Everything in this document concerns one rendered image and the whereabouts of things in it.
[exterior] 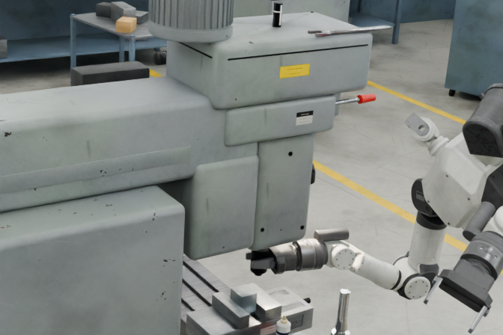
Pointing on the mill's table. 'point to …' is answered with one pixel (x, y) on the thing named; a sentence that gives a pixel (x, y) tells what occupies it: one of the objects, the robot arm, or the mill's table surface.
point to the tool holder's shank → (343, 312)
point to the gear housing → (278, 120)
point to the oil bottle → (283, 327)
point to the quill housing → (282, 190)
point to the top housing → (274, 61)
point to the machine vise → (219, 299)
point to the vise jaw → (266, 305)
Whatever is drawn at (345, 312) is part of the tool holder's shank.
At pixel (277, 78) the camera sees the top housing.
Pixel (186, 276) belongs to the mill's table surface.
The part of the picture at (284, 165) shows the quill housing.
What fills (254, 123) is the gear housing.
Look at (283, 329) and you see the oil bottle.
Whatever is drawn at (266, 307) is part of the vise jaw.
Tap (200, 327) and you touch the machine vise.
